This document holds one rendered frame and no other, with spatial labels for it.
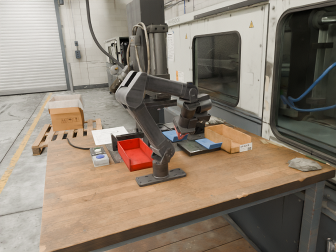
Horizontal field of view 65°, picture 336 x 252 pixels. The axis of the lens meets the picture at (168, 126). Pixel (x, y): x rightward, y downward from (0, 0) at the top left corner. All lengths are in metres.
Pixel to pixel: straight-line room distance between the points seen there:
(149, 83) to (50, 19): 9.69
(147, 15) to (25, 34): 9.29
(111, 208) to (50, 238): 0.20
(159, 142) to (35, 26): 9.74
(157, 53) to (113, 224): 0.84
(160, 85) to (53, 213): 0.56
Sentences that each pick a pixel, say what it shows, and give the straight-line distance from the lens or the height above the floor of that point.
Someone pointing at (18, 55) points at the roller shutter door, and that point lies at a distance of 10.65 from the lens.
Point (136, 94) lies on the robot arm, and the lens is 0.90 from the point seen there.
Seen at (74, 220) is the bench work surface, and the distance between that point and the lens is 0.93.
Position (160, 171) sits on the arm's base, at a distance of 1.05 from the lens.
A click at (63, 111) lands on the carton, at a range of 4.64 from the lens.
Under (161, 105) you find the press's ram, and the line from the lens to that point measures 1.38.
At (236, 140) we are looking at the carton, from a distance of 1.46.
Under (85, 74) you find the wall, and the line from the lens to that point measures 10.57.
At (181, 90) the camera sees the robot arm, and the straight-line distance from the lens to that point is 1.01.
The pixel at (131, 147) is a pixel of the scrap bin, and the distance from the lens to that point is 1.39.
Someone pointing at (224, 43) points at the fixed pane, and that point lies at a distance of 2.05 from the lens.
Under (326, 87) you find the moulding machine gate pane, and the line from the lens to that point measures 1.32.
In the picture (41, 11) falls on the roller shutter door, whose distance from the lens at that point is 10.59.
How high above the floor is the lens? 1.41
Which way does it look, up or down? 17 degrees down
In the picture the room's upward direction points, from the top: 3 degrees counter-clockwise
